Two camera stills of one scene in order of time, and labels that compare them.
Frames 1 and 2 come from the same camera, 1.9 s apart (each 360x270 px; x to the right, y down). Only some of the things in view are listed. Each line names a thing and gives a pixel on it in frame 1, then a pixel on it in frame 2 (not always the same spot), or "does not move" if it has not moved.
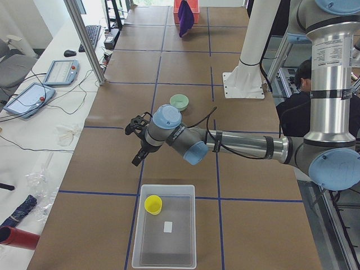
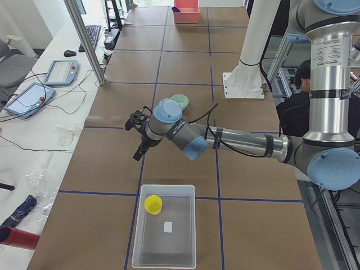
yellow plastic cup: (153, 205) does not move
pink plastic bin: (194, 6) does not move
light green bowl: (179, 100) does not move
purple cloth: (186, 18) to (175, 9)
